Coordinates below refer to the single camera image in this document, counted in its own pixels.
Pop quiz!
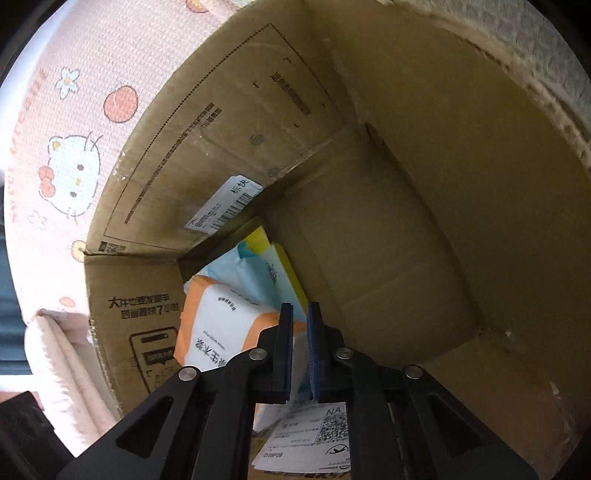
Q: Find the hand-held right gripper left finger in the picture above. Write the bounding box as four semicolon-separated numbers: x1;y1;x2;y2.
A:
55;302;294;480

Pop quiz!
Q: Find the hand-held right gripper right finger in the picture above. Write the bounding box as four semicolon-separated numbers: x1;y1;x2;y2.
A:
308;302;539;480

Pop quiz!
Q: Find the orange white tissue pack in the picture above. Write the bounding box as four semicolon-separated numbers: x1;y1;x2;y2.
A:
173;274;308;402

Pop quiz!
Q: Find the light blue tissue pack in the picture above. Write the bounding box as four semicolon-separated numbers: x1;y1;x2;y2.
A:
203;240;308;324

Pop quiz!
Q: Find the yellow cartoon print box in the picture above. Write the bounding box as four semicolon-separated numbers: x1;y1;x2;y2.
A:
245;226;310;319

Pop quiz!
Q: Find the brown cardboard box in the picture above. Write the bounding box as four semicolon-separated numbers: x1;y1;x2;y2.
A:
83;0;591;480

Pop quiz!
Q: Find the white folded blanket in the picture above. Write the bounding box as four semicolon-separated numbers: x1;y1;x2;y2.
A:
23;309;122;460

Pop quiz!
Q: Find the white printed paper sheet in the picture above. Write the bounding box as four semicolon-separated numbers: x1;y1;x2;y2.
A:
252;401;352;475

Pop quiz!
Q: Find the blue curtain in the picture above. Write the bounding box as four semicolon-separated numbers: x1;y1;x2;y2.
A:
0;231;31;377

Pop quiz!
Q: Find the white shipping label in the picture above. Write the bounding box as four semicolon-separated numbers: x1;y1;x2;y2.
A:
185;175;264;232

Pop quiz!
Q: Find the pink cartoon cat blanket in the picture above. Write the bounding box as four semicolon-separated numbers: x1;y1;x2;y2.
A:
0;0;591;333

